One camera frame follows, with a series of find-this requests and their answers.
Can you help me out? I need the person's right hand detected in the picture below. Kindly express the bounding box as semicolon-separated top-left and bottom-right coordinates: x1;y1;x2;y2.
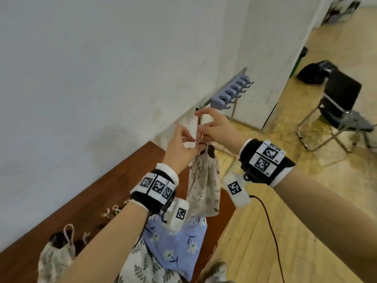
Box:
194;107;247;155

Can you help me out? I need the person's left hand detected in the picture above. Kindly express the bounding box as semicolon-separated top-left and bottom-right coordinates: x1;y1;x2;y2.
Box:
162;125;205;176

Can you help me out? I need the metal clothes rack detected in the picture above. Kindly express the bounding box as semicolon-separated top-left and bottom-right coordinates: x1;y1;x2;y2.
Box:
196;67;248;180

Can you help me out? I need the cat print drawstring bag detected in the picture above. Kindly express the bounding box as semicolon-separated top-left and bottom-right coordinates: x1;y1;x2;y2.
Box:
187;144;221;219

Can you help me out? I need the blue floral drawstring bag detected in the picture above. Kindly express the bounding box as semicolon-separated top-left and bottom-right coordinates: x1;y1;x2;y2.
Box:
143;213;208;282

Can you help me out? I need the black tripod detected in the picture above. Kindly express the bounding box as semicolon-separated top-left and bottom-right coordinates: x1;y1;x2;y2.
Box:
50;231;73;250

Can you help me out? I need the person's left forearm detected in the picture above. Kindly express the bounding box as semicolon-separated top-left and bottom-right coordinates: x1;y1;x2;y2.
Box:
59;202;151;283

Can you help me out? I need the person's right forearm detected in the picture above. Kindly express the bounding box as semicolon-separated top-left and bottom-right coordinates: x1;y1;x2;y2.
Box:
272;167;377;283

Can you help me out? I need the person's grey shoe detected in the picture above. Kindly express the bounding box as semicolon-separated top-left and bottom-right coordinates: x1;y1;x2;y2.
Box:
196;261;229;283

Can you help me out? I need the purple hook rail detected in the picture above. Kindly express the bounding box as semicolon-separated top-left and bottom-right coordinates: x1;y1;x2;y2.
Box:
211;75;254;111

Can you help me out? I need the black right wrist strap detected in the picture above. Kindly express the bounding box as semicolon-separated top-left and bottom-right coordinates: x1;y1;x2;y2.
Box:
238;138;296;188

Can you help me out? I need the black wrist strap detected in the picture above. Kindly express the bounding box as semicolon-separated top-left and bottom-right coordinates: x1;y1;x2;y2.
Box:
129;163;179;215
238;138;296;188

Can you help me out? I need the black left wrist strap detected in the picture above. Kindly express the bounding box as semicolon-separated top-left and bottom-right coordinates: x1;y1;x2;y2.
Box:
129;163;179;215

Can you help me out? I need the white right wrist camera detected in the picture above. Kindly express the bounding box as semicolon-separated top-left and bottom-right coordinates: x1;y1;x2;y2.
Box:
222;171;253;209

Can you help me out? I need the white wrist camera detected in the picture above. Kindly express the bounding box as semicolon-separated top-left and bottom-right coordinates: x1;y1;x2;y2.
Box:
222;171;253;209
160;198;190;233

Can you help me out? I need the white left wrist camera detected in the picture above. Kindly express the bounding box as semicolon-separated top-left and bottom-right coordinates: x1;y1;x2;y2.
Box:
160;198;190;233

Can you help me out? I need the green post with black cap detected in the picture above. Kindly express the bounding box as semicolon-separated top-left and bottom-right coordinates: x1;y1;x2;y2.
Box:
290;46;308;79

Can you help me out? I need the thin black right cable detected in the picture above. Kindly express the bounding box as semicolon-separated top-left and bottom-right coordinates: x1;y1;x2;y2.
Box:
250;195;286;283

